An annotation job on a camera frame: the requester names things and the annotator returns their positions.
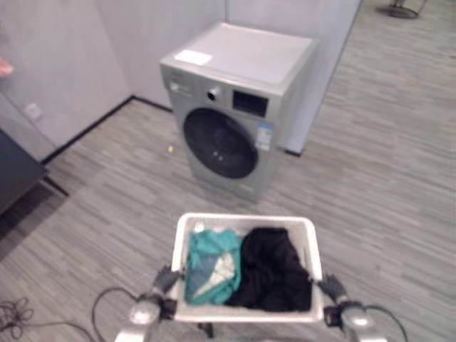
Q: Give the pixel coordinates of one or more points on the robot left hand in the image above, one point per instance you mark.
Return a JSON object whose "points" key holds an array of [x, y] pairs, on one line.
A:
{"points": [[165, 278]]}

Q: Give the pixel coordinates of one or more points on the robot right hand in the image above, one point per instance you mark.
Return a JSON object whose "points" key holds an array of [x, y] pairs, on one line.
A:
{"points": [[332, 285]]}

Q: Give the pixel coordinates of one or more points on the white plastic laundry basket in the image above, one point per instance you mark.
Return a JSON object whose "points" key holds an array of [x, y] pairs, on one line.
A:
{"points": [[246, 270]]}

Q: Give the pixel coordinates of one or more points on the round dark washer door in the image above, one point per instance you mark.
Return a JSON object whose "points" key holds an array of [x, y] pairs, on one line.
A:
{"points": [[220, 143]]}

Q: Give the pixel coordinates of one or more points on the teal garment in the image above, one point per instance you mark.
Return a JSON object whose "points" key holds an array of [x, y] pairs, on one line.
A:
{"points": [[213, 265]]}

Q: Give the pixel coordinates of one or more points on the black garment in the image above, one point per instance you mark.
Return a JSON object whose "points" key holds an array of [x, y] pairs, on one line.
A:
{"points": [[272, 270]]}

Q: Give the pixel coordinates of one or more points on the dark cabinet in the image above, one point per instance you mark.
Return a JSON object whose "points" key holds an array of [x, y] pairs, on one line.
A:
{"points": [[18, 172]]}

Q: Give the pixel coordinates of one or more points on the silver front-load washing machine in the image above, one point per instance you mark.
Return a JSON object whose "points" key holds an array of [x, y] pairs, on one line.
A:
{"points": [[235, 107]]}

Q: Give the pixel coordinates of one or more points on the pink object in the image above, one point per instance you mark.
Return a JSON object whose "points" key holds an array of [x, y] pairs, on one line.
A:
{"points": [[5, 67]]}

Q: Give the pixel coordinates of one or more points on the round black stand base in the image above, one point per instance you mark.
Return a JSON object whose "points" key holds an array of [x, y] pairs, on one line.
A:
{"points": [[399, 9]]}

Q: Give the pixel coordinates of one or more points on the white wall socket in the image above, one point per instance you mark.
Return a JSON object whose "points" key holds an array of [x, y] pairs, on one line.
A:
{"points": [[33, 110]]}

